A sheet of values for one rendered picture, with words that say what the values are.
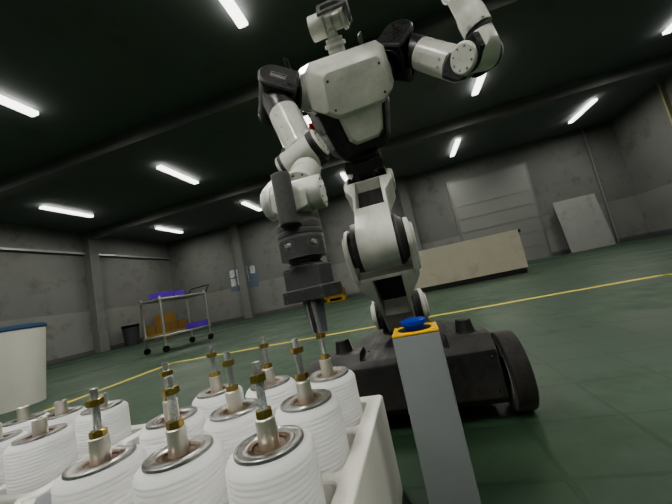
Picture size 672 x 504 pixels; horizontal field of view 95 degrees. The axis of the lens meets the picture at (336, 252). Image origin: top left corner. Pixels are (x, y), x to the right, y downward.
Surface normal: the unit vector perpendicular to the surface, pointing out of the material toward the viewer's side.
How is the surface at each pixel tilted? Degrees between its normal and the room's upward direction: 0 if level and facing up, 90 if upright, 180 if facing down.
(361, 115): 122
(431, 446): 90
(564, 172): 90
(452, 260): 90
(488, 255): 90
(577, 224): 81
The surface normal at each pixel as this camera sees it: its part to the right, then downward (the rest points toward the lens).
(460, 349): -0.31, -0.72
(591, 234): -0.26, -0.22
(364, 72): 0.30, 0.38
